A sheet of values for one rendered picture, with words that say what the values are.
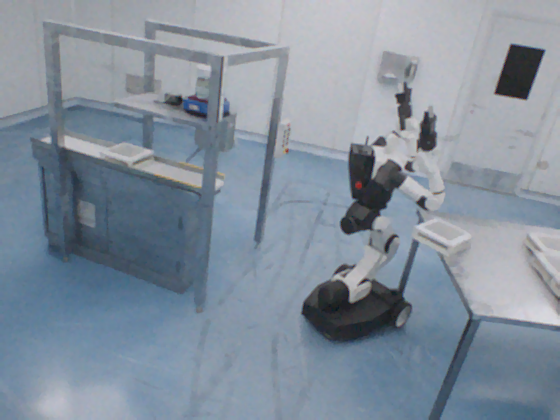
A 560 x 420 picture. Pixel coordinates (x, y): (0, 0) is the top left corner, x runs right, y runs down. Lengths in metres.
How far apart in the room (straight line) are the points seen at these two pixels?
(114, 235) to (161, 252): 0.38
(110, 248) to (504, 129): 4.89
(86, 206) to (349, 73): 3.93
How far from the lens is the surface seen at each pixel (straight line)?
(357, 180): 2.70
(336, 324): 2.97
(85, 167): 3.28
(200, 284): 3.01
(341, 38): 6.23
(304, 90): 6.37
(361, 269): 3.15
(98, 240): 3.53
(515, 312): 2.39
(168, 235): 3.12
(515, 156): 6.63
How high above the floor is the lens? 1.97
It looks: 26 degrees down
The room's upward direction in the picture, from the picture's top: 9 degrees clockwise
